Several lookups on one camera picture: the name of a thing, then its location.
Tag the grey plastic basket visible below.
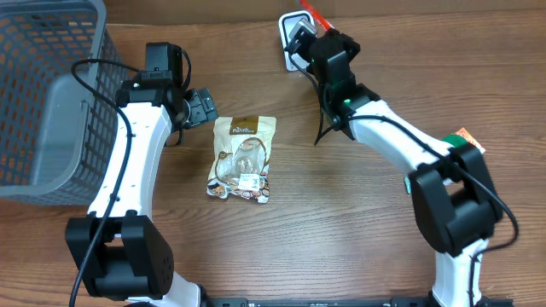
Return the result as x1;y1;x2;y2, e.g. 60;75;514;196
1;0;128;206

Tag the green lidded can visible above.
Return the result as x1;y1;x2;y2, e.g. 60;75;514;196
443;134;468;148

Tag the red white stick pack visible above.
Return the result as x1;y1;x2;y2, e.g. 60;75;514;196
299;0;334;31

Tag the brown white snack pouch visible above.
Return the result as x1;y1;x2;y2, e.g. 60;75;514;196
206;116;276;204

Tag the orange tissue pack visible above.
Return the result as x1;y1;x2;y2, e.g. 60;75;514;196
456;127;485;154

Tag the white barcode scanner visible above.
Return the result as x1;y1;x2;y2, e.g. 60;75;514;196
278;10;317;72

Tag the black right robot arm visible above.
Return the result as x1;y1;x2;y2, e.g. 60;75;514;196
284;25;503;306

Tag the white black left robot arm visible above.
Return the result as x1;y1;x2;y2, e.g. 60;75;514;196
65;43;218;306

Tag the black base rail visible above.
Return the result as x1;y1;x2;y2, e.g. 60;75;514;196
204;297;515;307

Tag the teal snack bag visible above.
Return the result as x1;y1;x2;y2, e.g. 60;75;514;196
404;177;411;194

